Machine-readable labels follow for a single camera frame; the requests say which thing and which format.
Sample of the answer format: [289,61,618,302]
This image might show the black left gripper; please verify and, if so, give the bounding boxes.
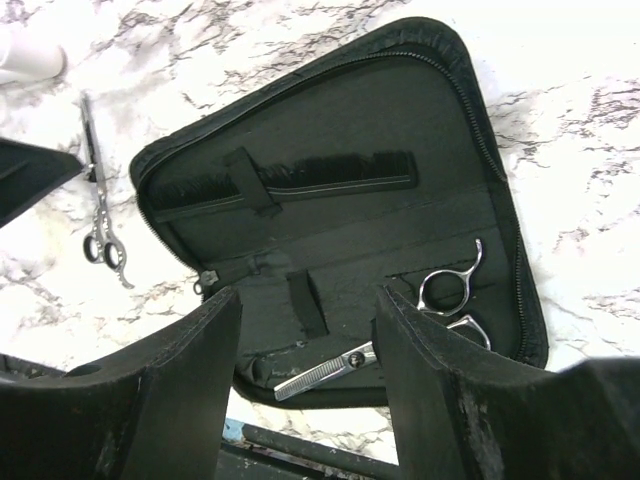
[1,138,81,227]

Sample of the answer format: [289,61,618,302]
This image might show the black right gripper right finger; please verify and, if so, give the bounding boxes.
[376,287,639,479]

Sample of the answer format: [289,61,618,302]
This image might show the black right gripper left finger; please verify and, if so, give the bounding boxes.
[1,287,242,479]

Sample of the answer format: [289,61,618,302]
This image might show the silver hair scissors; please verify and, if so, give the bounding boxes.
[80,93,134,290]

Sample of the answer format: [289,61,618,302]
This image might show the silver thinning scissors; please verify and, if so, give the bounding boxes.
[274,238,484,402]

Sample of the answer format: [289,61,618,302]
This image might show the black hair comb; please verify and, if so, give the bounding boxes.
[148,151,418,211]

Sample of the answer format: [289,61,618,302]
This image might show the black zip tool case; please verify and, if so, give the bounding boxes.
[129,17,549,405]

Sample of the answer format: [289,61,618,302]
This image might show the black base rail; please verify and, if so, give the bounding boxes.
[215,418,401,480]

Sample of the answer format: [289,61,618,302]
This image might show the white PVC pipe frame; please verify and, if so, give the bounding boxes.
[1,42,65,84]

